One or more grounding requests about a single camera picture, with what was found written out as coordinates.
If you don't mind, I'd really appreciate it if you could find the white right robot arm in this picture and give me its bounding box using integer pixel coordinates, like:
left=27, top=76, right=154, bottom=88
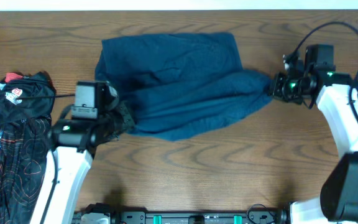
left=268, top=70, right=358, bottom=223

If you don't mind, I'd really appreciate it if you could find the black mounting rail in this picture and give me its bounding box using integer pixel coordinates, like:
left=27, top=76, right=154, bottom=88
left=71, top=203, right=290, bottom=224

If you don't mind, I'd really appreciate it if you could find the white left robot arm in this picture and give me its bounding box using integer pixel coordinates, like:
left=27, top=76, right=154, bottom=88
left=30, top=101, right=135, bottom=223

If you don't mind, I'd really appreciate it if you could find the black patterned garment pile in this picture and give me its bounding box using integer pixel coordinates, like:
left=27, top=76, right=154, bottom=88
left=0, top=72, right=56, bottom=223

